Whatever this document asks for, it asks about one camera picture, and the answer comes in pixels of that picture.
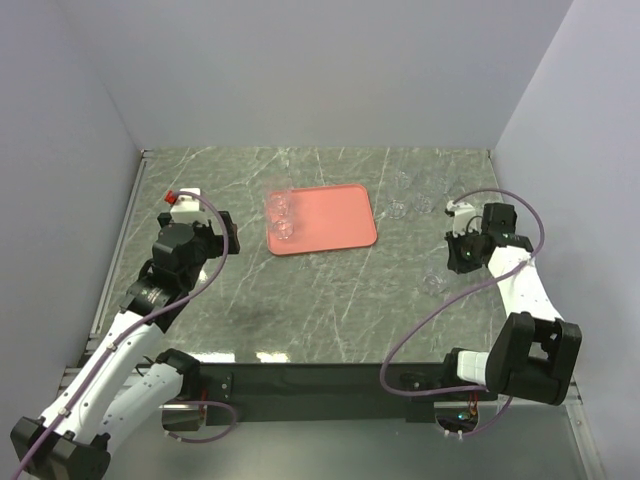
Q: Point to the pink rectangular plastic tray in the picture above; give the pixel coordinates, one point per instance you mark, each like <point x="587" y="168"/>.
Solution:
<point x="326" y="218"/>

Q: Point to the aluminium extrusion frame rail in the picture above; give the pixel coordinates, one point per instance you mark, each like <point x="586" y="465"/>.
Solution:
<point x="94" y="333"/>

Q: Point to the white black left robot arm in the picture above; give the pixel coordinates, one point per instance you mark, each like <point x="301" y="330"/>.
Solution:
<point x="76" y="436"/>

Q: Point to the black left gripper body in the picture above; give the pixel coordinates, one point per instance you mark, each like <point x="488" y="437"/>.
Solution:
<point x="209" y="245"/>

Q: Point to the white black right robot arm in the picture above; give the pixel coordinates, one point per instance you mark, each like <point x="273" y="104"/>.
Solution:
<point x="535" y="353"/>

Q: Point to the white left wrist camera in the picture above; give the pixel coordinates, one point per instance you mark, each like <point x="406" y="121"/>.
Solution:
<point x="185" y="208"/>

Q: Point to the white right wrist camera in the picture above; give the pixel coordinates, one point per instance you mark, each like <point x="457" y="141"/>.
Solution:
<point x="466" y="218"/>

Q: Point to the black front mounting beam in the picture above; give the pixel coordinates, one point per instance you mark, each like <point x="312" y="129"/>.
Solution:
<point x="272" y="392"/>

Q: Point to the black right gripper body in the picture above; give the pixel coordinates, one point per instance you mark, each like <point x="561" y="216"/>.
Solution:
<point x="463" y="251"/>

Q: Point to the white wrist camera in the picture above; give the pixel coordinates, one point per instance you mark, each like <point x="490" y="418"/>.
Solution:
<point x="466" y="218"/>
<point x="185" y="208"/>

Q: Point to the clear faceted glass tumbler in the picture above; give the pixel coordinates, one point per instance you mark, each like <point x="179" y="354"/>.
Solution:
<point x="403" y="179"/>
<point x="278" y="196"/>
<point x="281" y="227"/>
<point x="441" y="183"/>
<point x="424" y="202"/>
<point x="397" y="208"/>
<point x="434" y="283"/>

